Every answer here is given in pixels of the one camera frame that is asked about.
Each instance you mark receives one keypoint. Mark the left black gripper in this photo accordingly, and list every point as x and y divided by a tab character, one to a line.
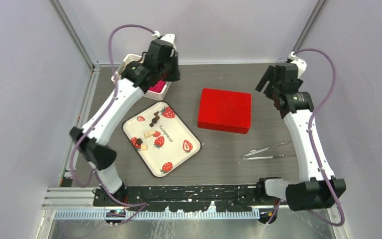
175	75

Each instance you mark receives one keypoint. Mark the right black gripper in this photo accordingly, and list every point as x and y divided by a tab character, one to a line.
269	75

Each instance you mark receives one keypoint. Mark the red chocolate box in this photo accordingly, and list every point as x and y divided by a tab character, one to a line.
226	126

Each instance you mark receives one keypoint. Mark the red box lid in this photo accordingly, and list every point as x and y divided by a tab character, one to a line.
221	105

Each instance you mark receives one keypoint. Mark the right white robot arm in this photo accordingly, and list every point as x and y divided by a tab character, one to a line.
318	187

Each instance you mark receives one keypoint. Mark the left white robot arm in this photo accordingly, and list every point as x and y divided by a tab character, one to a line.
92	138

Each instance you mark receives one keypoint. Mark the dark ribbed square chocolate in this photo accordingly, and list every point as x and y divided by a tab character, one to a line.
139	141

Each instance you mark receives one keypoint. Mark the white square chocolate lower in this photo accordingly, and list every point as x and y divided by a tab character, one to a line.
144	147

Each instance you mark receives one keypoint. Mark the magenta cloth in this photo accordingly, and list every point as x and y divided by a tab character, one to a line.
158	88

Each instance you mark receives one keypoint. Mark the white plastic basket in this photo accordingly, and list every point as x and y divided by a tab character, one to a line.
151	95

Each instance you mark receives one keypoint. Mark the strawberry print white tray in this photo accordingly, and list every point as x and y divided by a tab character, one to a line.
172	145

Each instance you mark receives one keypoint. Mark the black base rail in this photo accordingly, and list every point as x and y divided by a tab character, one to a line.
225	198

